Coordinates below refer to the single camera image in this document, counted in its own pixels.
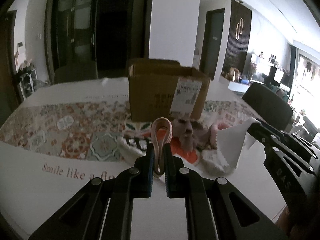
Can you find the white tv cabinet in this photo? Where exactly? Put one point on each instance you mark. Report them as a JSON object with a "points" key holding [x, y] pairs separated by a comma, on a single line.
{"points": [[238, 88]]}

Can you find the dark chair far left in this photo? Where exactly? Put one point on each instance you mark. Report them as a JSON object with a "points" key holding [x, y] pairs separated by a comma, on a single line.
{"points": [[76, 72]]}

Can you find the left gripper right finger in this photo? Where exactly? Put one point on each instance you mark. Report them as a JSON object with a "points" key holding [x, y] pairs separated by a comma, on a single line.
{"points": [[215, 209]]}

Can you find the orange quilted pot holder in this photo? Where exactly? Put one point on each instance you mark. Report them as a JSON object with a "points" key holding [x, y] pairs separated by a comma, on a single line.
{"points": [[192, 157]]}

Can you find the dark double glass door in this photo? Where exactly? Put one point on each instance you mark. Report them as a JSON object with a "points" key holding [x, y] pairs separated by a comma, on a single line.
{"points": [[107, 32]]}

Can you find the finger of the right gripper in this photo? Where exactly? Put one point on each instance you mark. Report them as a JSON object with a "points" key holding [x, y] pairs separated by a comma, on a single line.
{"points": [[280, 139]]}

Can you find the dark chair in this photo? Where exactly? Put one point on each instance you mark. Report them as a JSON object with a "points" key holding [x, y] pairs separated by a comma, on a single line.
{"points": [[268, 105], [76, 72]]}

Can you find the brown cardboard box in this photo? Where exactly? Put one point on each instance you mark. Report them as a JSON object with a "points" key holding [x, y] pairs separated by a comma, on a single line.
{"points": [[164, 88]]}

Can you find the black white patterned mitt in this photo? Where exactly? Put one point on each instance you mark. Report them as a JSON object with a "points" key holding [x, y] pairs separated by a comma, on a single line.
{"points": [[132, 148]]}

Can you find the gold wall ornament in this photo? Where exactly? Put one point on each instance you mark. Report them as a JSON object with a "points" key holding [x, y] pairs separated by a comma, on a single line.
{"points": [[239, 28]]}

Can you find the dark chair right side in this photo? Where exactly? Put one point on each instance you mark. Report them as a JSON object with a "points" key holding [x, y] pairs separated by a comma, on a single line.
{"points": [[268, 105]]}

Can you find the beige fuzzy cloth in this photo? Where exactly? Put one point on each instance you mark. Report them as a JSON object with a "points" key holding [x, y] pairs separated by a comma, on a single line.
{"points": [[215, 163]]}

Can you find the white shelf rack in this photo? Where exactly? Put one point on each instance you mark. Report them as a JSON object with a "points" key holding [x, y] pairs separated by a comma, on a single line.
{"points": [[27, 76]]}

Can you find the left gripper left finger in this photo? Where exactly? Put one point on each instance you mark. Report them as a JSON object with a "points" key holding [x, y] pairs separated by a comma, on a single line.
{"points": [[102, 209]]}

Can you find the patterned tile tablecloth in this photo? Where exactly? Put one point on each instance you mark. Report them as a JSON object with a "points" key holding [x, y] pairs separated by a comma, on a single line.
{"points": [[64, 135]]}

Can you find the white cloth sheet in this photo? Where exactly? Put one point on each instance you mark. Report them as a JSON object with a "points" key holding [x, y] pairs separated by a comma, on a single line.
{"points": [[231, 140]]}

